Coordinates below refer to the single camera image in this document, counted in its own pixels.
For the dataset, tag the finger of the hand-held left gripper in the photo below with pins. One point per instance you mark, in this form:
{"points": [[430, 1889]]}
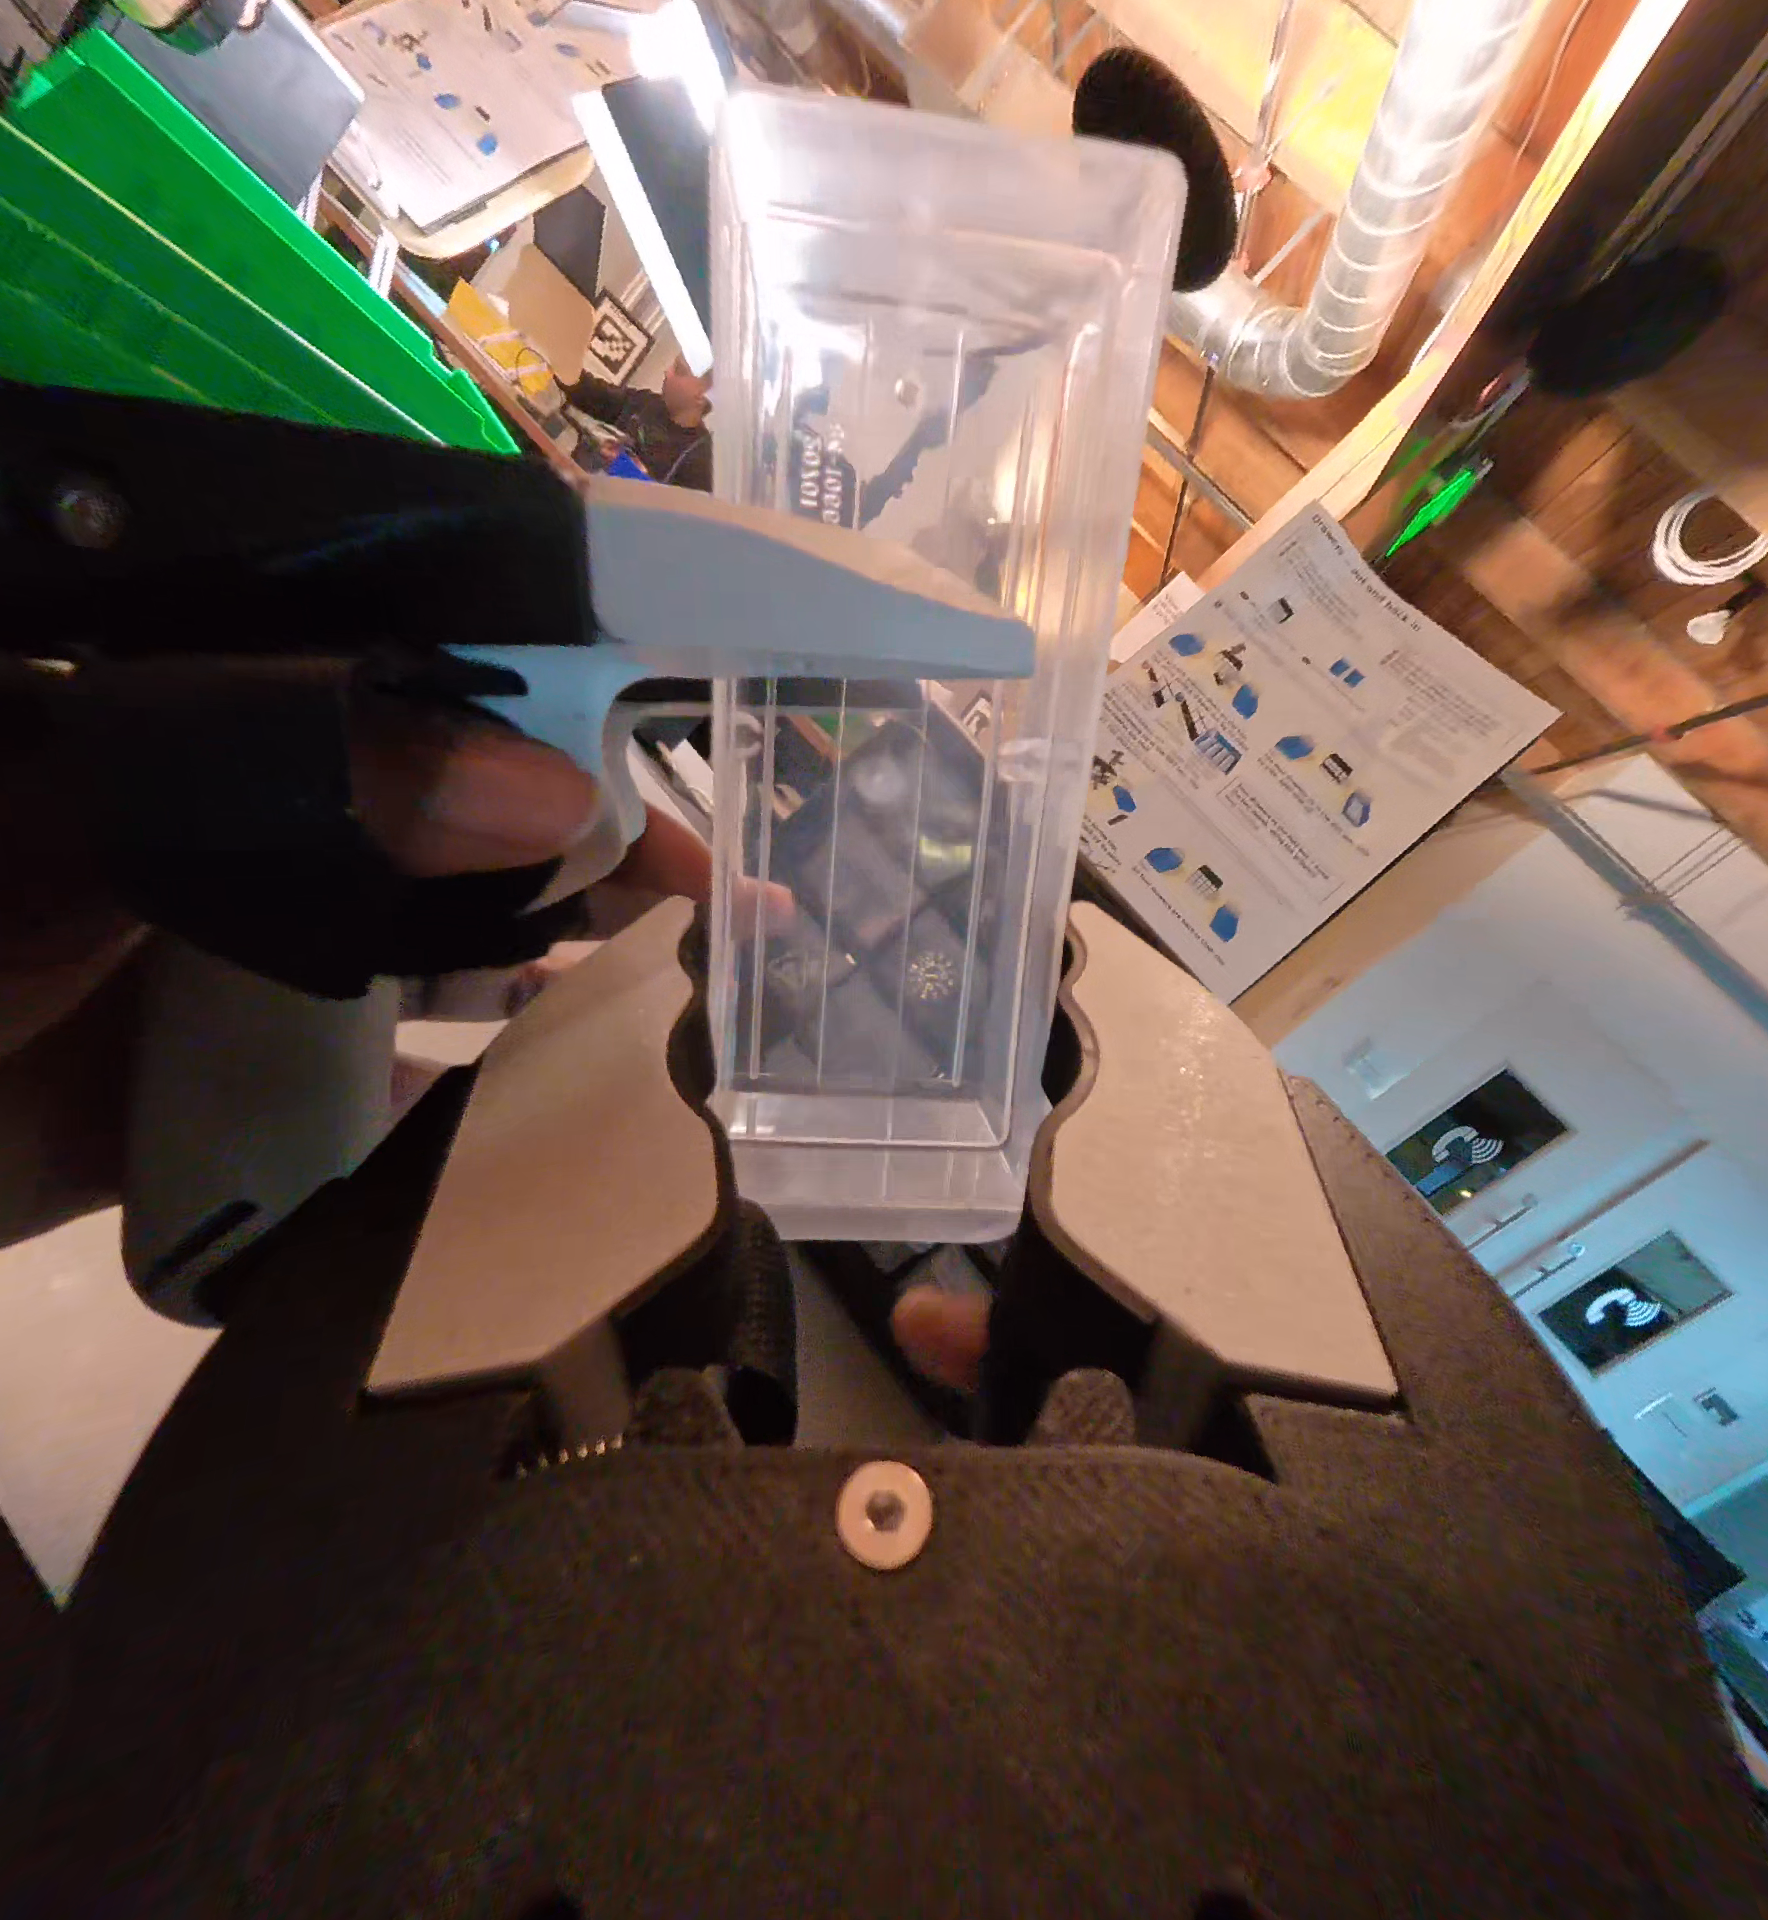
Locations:
{"points": [[764, 593]]}

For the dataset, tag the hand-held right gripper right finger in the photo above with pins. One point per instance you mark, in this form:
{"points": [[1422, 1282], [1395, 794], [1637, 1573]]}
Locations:
{"points": [[1199, 1186]]}

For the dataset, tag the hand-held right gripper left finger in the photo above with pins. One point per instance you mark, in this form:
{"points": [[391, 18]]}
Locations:
{"points": [[555, 1186]]}

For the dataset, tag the clear plastic drawer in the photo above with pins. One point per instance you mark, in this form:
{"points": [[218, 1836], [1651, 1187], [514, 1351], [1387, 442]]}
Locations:
{"points": [[943, 375]]}

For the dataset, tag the person's left hand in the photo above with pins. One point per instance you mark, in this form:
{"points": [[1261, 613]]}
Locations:
{"points": [[224, 810]]}

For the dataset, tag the person's right hand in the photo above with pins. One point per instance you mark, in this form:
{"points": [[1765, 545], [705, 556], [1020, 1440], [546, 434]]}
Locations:
{"points": [[943, 1336]]}

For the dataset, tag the green plastic bin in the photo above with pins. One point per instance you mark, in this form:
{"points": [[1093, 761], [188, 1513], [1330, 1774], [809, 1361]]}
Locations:
{"points": [[150, 269]]}

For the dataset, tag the LED light panel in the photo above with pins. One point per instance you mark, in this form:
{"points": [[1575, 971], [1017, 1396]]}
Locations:
{"points": [[658, 224]]}

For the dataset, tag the black fuzzy microphone cover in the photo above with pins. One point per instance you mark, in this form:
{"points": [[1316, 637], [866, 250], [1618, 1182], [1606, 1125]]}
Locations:
{"points": [[1627, 321], [1171, 166]]}

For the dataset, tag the green exit sign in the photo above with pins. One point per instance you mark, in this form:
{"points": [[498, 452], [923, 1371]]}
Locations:
{"points": [[1433, 509]]}

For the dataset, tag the dark wall sign white arcs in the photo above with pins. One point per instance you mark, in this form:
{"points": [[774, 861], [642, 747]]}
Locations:
{"points": [[1477, 1140], [1635, 1306]]}

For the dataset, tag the silver ventilation duct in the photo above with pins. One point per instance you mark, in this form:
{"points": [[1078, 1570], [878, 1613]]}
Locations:
{"points": [[1363, 196]]}

